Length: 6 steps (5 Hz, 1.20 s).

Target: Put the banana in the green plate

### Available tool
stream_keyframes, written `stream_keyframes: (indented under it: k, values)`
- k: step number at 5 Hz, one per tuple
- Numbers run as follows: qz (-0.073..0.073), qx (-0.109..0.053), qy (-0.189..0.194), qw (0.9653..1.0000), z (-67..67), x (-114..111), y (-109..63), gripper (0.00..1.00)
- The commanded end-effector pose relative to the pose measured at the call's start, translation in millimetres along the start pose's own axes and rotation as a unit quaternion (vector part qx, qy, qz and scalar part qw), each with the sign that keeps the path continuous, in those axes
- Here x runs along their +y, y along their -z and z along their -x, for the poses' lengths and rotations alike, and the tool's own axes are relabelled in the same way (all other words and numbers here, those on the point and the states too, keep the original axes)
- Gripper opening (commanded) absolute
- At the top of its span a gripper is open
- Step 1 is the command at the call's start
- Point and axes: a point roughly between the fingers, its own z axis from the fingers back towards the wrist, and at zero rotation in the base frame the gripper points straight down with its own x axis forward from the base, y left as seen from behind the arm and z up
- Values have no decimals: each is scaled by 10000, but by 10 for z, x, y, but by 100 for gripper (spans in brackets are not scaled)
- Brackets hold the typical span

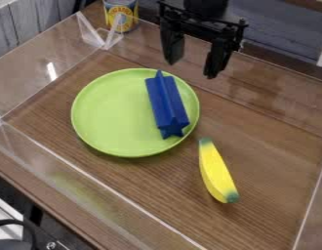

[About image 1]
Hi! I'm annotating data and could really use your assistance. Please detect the blue star-shaped block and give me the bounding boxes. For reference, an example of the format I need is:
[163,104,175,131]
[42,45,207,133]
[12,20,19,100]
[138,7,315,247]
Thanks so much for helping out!
[146,70,190,139]

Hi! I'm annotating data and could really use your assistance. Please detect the black cable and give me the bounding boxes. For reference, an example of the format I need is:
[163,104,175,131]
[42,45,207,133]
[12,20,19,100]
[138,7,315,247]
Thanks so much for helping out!
[0,218,39,250]

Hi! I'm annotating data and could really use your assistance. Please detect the yellow toy banana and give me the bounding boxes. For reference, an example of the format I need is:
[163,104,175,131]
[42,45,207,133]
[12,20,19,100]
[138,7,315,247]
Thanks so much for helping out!
[199,138,241,203]

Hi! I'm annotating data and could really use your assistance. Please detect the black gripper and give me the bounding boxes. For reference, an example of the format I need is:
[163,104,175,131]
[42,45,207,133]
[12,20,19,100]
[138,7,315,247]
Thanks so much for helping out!
[158,0,249,79]

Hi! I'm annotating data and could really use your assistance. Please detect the clear acrylic enclosure wall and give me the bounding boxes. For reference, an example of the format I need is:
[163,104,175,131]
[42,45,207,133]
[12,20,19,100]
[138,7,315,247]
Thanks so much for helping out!
[0,118,206,250]

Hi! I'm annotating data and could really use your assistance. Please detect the yellow blue tin can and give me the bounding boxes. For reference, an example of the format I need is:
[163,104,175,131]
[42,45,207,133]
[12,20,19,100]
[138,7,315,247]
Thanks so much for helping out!
[103,0,139,33]

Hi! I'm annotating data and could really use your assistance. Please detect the green plate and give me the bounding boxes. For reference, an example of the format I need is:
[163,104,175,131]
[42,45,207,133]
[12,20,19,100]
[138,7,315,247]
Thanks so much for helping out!
[71,68,201,158]

